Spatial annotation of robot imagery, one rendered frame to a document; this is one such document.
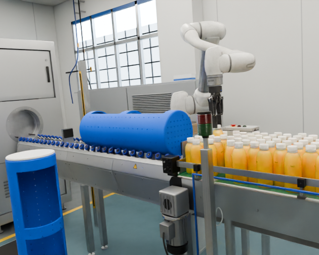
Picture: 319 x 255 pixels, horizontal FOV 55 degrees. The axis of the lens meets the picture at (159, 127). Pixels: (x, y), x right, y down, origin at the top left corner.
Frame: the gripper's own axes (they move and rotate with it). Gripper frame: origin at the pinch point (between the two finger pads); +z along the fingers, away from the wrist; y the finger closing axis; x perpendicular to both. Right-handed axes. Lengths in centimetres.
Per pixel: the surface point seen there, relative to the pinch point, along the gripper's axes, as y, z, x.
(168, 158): 29.9, 16.2, -12.4
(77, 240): 5, 116, -158
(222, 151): 11.7, 14.2, 9.5
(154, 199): 14, 49, -40
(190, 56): -226, -64, -181
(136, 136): 20, 8, -46
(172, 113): 10.9, -6.1, -23.1
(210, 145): 19.4, 9.9, 7.8
